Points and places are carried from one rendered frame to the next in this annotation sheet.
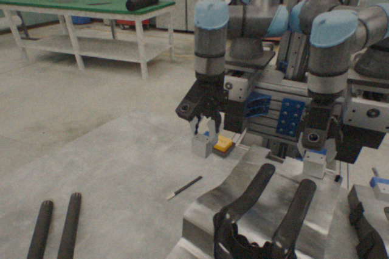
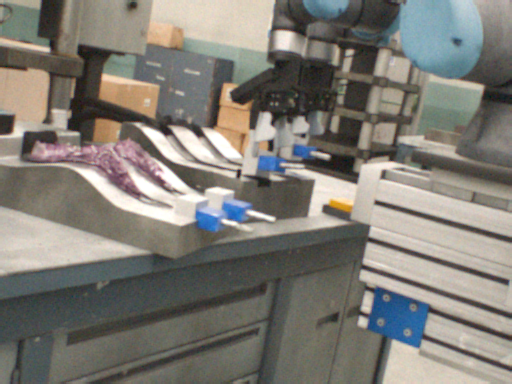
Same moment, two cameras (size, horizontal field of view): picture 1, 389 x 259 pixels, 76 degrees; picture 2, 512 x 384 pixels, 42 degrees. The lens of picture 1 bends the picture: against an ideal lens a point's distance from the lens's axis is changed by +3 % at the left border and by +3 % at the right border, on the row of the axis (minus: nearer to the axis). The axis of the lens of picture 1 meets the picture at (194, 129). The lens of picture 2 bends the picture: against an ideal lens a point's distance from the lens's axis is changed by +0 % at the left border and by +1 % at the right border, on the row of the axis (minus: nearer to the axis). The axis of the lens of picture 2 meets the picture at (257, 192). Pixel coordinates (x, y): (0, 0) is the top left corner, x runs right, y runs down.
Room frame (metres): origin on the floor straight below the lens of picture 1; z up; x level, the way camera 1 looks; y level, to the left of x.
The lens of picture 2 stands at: (0.54, -1.67, 1.11)
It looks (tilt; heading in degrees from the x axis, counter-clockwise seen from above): 11 degrees down; 91
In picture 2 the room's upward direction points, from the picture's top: 11 degrees clockwise
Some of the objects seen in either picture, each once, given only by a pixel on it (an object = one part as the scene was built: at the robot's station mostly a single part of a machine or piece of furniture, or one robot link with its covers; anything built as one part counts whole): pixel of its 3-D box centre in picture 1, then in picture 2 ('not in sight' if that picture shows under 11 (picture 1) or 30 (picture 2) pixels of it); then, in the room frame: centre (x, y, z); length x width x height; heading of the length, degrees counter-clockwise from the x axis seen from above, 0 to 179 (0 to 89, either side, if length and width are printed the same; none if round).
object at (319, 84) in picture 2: (209, 92); (316, 86); (0.60, -0.04, 1.09); 0.09 x 0.08 x 0.12; 145
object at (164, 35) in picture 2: not in sight; (164, 35); (-1.21, 7.08, 1.26); 0.42 x 0.33 x 0.29; 156
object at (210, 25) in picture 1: (210, 28); (328, 19); (0.60, -0.04, 1.25); 0.09 x 0.08 x 0.11; 173
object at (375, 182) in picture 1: (380, 183); (241, 211); (0.50, -0.52, 0.86); 0.13 x 0.05 x 0.05; 162
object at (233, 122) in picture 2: not in sight; (251, 122); (0.13, 6.61, 0.42); 0.86 x 0.33 x 0.83; 156
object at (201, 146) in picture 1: (210, 138); (308, 152); (0.61, -0.05, 0.93); 0.13 x 0.05 x 0.05; 145
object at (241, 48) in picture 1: (247, 42); not in sight; (1.10, -0.23, 1.09); 0.15 x 0.15 x 0.10
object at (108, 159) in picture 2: not in sight; (100, 157); (0.23, -0.49, 0.90); 0.26 x 0.18 x 0.08; 162
